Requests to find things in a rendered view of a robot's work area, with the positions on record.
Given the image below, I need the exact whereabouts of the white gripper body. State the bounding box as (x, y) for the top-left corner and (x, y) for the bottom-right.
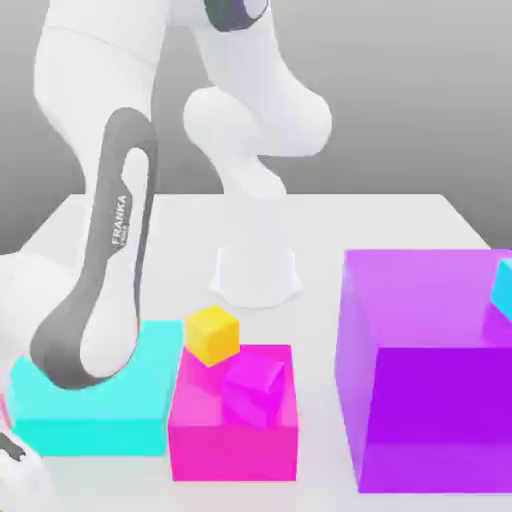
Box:
(0, 447), (57, 512)

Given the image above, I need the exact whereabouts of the small yellow cube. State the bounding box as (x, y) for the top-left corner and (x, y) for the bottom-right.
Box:
(183, 303), (242, 369)

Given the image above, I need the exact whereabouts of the small magenta cube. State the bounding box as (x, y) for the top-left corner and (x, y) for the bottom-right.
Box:
(220, 350), (286, 432)

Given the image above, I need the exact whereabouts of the small cyan cube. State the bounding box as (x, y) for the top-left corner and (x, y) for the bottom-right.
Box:
(489, 256), (512, 324)

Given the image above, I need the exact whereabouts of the large cyan box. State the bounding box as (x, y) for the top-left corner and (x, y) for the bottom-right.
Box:
(6, 318), (186, 458)

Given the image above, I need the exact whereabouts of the large magenta box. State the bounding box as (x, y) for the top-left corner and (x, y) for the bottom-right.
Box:
(166, 342), (300, 484)

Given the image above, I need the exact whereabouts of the large purple box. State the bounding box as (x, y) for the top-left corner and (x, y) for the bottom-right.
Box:
(334, 247), (512, 496)

